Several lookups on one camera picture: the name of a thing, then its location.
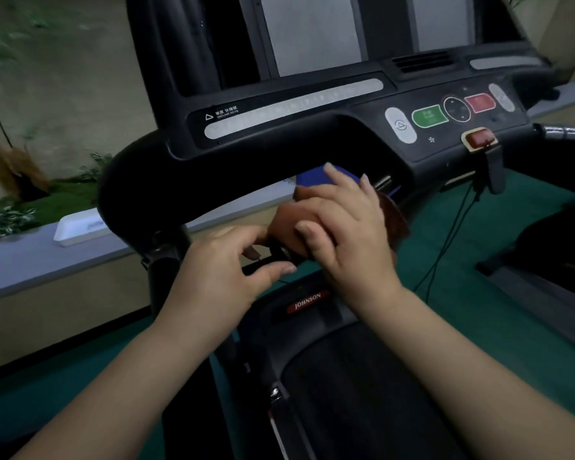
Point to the person's left thumb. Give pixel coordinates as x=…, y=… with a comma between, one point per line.
x=268, y=275

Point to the person's right forearm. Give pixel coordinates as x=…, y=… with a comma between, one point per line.
x=474, y=378

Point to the black treadmill with button console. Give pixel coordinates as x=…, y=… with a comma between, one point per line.
x=249, y=158

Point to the red safety key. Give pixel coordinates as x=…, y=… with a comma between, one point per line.
x=480, y=137

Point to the white sign plate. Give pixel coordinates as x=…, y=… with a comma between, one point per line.
x=79, y=227

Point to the person's right thumb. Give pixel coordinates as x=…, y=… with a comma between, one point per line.
x=314, y=241

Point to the blue cloth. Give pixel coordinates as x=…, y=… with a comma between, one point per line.
x=311, y=177

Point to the person's left forearm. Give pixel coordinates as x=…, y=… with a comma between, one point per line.
x=124, y=392

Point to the person's left hand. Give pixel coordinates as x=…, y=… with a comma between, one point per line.
x=206, y=292

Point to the variegated green leafy plant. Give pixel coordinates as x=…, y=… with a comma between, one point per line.
x=5, y=220

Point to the brown cloth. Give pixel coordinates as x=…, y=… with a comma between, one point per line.
x=285, y=225

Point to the small green fern plant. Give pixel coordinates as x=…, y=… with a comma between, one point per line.
x=96, y=168

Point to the grey planter ledge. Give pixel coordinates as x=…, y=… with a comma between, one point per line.
x=38, y=263

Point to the black treadmill with silver grip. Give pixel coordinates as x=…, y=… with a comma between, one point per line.
x=556, y=234

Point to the person's right hand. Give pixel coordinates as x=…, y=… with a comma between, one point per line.
x=359, y=249

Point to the brown dried grass tuft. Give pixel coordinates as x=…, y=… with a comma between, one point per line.
x=9, y=165

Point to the person's right middle finger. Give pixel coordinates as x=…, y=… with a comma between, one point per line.
x=341, y=179

